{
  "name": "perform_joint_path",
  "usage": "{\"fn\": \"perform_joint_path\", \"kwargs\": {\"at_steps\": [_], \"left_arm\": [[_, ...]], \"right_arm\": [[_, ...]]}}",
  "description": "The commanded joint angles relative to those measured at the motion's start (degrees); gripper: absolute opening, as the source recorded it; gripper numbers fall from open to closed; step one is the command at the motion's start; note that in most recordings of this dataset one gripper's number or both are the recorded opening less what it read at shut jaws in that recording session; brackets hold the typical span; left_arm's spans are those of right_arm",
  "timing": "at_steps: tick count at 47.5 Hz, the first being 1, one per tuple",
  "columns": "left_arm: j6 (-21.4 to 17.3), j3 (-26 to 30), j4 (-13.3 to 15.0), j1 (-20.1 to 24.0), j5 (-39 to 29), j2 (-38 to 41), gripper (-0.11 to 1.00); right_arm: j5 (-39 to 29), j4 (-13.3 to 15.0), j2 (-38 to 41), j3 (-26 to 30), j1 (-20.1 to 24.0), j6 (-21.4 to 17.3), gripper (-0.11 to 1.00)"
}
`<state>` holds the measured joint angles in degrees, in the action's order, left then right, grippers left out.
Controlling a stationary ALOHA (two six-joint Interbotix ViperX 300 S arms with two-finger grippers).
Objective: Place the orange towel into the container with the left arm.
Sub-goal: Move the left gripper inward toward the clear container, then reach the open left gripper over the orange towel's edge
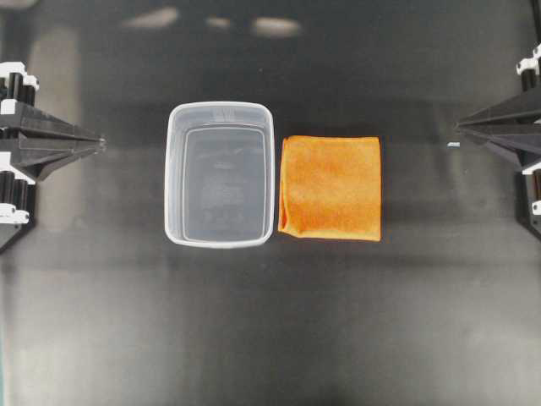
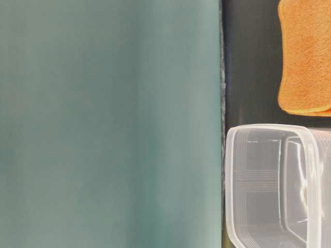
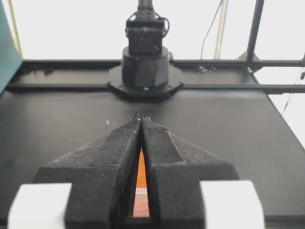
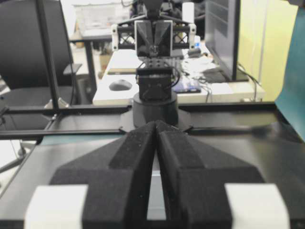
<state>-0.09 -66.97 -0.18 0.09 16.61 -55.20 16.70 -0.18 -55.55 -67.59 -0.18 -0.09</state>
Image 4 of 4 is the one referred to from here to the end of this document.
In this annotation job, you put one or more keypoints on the black computer mouse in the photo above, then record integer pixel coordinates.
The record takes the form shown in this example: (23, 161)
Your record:
(120, 85)

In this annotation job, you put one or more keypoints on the white desk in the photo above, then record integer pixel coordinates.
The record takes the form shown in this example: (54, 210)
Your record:
(214, 87)

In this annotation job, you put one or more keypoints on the black computer monitor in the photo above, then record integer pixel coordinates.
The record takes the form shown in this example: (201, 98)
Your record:
(222, 24)

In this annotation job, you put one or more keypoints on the blue booklet on desk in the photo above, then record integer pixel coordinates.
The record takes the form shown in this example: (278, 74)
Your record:
(187, 86)

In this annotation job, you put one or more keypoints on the black office chair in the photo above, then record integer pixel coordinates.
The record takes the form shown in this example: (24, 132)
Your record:
(22, 64)

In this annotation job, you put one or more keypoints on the white-framed black gripper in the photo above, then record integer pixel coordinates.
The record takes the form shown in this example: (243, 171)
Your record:
(152, 39)

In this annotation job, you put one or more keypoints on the black vertical frame post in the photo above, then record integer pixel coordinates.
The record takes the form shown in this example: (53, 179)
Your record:
(45, 40)

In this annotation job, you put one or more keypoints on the white cylinder bottle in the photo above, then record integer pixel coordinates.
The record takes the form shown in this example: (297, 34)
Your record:
(188, 12)

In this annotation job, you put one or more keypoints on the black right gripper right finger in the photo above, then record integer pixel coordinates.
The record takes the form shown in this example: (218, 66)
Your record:
(216, 190)

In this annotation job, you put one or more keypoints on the black aluminium frame rail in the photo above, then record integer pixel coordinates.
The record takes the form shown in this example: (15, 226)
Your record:
(193, 119)

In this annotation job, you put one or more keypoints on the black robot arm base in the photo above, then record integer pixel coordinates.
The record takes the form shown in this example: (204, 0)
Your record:
(156, 100)

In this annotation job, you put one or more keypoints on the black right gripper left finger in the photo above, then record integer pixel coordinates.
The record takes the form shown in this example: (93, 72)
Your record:
(107, 188)

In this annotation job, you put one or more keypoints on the teal cloth backdrop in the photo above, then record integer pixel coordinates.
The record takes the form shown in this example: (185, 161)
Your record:
(291, 100)

